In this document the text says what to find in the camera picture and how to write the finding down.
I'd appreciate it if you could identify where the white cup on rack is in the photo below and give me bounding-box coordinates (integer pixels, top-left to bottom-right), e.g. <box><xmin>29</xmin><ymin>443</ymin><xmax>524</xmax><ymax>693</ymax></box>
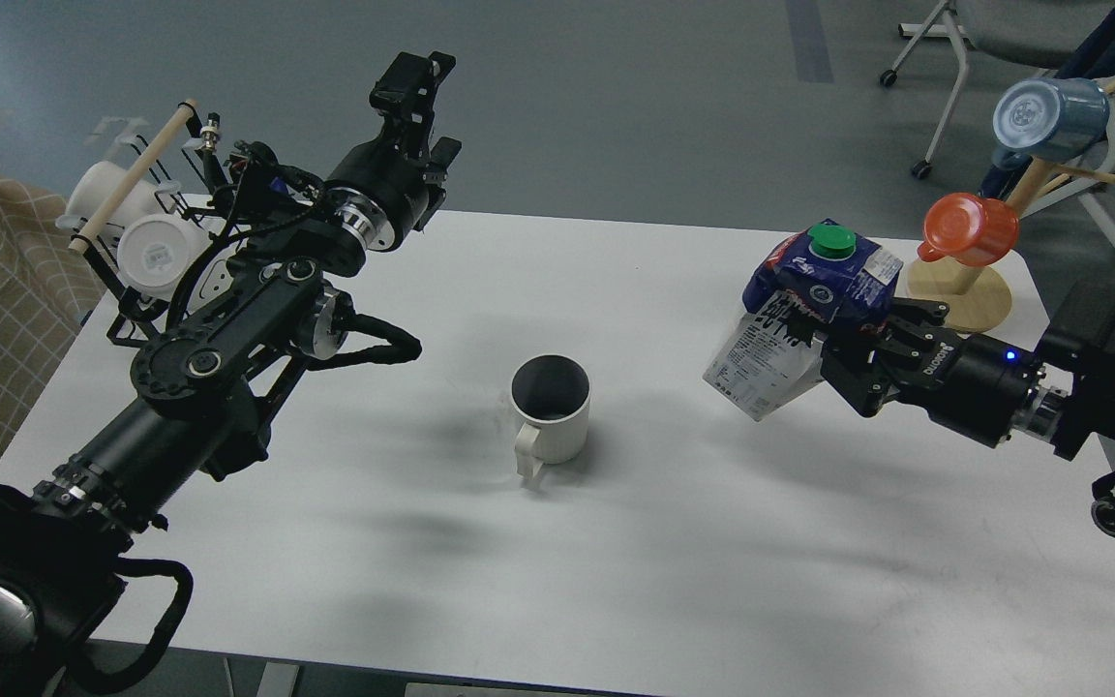
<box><xmin>116</xmin><ymin>213</ymin><xmax>209</xmax><ymax>301</ymax></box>

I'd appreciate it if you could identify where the orange plastic cup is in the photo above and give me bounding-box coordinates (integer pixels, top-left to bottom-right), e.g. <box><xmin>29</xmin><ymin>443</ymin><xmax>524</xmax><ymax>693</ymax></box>
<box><xmin>918</xmin><ymin>193</ymin><xmax>1019</xmax><ymax>267</ymax></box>

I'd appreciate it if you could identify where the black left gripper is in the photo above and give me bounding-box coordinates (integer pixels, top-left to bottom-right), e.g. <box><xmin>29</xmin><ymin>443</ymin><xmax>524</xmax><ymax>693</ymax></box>
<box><xmin>326</xmin><ymin>51</ymin><xmax>462</xmax><ymax>253</ymax></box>

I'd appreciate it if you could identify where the blue cup on stand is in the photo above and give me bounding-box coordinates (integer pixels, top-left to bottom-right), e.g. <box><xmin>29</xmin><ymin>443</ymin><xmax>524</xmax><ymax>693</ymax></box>
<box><xmin>991</xmin><ymin>76</ymin><xmax>1111</xmax><ymax>171</ymax></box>

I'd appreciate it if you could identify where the white ribbed mug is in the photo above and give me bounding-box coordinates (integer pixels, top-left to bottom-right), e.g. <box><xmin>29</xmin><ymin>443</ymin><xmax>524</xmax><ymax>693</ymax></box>
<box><xmin>510</xmin><ymin>354</ymin><xmax>591</xmax><ymax>484</ymax></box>

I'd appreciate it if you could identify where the blue white milk carton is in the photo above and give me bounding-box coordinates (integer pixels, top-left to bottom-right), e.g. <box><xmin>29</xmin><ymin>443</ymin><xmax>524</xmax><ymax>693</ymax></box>
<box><xmin>701</xmin><ymin>219</ymin><xmax>903</xmax><ymax>422</ymax></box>

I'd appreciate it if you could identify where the white office chair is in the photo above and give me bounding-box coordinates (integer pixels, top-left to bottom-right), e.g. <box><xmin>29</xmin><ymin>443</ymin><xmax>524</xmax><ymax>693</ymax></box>
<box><xmin>879</xmin><ymin>1</ymin><xmax>1115</xmax><ymax>248</ymax></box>

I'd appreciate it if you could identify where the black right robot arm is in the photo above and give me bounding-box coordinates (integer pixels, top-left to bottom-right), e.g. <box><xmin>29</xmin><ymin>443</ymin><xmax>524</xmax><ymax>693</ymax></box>
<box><xmin>792</xmin><ymin>281</ymin><xmax>1115</xmax><ymax>538</ymax></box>

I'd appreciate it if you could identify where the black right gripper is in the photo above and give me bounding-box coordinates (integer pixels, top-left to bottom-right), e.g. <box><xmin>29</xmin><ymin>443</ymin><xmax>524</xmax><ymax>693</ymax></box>
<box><xmin>805</xmin><ymin>297</ymin><xmax>1041</xmax><ymax>447</ymax></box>

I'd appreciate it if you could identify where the black wire cup rack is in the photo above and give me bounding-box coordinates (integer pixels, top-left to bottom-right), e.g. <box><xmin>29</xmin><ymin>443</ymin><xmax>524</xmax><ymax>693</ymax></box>
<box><xmin>56</xmin><ymin>99</ymin><xmax>235</xmax><ymax>346</ymax></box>

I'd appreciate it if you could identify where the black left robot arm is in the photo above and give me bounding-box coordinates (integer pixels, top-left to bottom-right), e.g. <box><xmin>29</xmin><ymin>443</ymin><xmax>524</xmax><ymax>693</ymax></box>
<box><xmin>0</xmin><ymin>51</ymin><xmax>460</xmax><ymax>696</ymax></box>

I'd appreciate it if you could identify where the wooden cup tree stand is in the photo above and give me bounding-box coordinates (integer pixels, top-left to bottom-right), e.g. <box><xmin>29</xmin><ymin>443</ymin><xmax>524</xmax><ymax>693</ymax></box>
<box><xmin>906</xmin><ymin>75</ymin><xmax>1115</xmax><ymax>333</ymax></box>

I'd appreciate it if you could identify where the white cup rear rack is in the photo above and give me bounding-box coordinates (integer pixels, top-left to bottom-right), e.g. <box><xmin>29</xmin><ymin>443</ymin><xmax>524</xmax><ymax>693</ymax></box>
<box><xmin>54</xmin><ymin>162</ymin><xmax>169</xmax><ymax>235</ymax></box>

